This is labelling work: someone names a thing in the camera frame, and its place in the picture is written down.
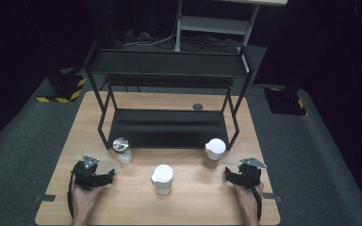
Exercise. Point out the white-lidded jar with white contents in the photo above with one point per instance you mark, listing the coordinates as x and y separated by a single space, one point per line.
162 179

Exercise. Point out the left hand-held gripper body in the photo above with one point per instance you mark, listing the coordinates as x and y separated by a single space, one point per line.
86 175

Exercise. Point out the black base with yellow stripes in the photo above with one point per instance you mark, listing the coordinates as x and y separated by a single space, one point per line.
63 86

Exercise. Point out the black metal shelf rack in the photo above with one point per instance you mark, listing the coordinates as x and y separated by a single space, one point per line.
169 128

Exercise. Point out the glass shaker with silver lid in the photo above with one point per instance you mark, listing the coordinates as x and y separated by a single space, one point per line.
122 152

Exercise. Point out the grey round table grommet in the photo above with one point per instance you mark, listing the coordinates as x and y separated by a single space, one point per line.
197 107

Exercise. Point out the white metal desk frame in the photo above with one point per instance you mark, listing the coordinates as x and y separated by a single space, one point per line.
215 25

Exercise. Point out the person's left hand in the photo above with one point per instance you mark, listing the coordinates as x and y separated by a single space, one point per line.
85 197

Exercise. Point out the grey tape strip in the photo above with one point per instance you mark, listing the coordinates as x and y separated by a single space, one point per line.
45 198
271 196

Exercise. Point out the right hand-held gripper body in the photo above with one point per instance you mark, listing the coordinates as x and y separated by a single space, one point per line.
250 175

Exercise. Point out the black base with yellow edge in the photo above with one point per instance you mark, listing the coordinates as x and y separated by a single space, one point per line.
284 102

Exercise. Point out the person's right hand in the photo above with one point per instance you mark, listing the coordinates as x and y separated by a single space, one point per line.
248 199

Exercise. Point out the white-lidded jar with brown contents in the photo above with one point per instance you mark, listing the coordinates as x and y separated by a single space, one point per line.
214 150

